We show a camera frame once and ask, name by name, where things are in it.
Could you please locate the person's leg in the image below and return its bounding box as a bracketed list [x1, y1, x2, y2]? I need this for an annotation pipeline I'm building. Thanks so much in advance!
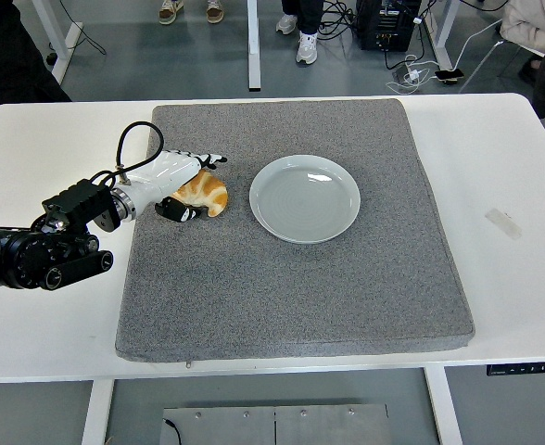
[295, 0, 324, 65]
[274, 0, 300, 34]

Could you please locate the white table leg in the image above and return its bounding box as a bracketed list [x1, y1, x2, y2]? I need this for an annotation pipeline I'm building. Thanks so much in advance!
[423, 365, 463, 445]
[81, 378, 116, 445]

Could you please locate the thin black cable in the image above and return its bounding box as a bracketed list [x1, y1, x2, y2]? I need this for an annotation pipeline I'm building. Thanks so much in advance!
[161, 419, 184, 445]

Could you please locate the grey metal plate with screws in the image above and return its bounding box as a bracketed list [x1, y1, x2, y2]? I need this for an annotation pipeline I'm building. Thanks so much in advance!
[161, 402, 390, 445]

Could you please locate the grey fabric cushion mat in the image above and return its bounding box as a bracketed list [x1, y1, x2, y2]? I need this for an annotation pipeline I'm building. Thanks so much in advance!
[114, 97, 476, 365]

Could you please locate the white charger with cables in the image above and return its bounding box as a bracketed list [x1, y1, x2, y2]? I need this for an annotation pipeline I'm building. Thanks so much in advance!
[386, 53, 436, 96]

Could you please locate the clear tape strip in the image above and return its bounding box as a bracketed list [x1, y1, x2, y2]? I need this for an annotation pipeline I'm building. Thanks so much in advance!
[484, 208, 523, 241]

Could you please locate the golden croissant bread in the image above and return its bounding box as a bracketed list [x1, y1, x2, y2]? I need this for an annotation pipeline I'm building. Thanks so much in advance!
[170, 169, 230, 218]

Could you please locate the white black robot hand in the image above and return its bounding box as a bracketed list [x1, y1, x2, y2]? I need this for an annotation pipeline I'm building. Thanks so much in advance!
[122, 148, 230, 223]

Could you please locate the black computer case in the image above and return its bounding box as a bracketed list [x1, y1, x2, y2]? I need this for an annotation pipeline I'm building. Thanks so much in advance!
[355, 0, 422, 52]

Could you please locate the seated person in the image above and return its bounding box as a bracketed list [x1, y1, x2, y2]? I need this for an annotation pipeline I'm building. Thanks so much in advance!
[499, 0, 545, 53]

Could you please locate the white slanted desk leg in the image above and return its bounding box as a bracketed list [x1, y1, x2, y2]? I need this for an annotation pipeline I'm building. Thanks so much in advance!
[48, 0, 84, 87]

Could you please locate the black floor cable bundle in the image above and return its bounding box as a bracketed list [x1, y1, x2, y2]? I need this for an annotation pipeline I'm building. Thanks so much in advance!
[318, 0, 361, 37]

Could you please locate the black desk control panel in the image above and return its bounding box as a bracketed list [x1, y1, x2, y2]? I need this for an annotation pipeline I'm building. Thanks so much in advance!
[486, 360, 545, 376]

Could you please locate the white desk post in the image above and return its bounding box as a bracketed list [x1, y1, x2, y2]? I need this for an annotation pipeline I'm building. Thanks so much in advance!
[246, 0, 262, 93]

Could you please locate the round grey plate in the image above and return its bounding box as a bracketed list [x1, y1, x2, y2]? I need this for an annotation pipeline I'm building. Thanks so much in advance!
[248, 155, 362, 245]

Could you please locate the black smartphone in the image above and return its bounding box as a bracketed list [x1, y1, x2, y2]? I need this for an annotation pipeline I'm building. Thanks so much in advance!
[434, 68, 466, 86]

